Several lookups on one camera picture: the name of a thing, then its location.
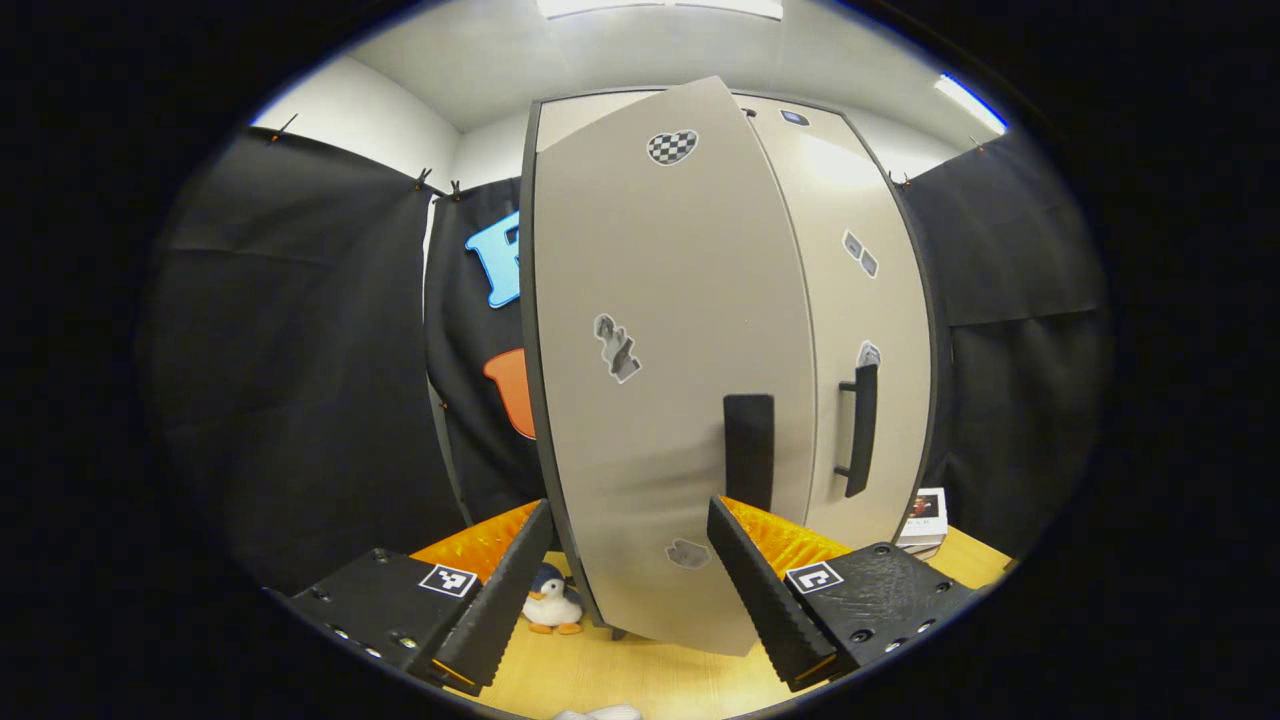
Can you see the grey shoe cabinet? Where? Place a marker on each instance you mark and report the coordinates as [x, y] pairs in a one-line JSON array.
[[822, 128]]

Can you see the grey cabinet door heart sticker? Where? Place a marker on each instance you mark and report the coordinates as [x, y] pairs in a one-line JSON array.
[[680, 280]]

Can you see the thin dark book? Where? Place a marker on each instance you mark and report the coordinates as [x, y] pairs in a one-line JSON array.
[[922, 551]]

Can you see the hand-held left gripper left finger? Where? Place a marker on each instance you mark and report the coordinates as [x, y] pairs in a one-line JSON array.
[[505, 590]]

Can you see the white book with portrait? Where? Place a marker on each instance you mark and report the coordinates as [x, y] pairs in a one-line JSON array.
[[926, 510]]

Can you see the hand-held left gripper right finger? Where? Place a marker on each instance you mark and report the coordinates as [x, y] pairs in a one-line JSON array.
[[760, 590]]

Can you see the penguin plush toy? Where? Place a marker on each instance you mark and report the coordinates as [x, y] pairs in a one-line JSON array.
[[552, 605]]

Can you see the ceiling light panel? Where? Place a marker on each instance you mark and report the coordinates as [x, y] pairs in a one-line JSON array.
[[660, 8], [970, 103]]

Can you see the black backdrop cloth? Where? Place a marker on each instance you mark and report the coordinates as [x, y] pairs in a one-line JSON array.
[[300, 350]]

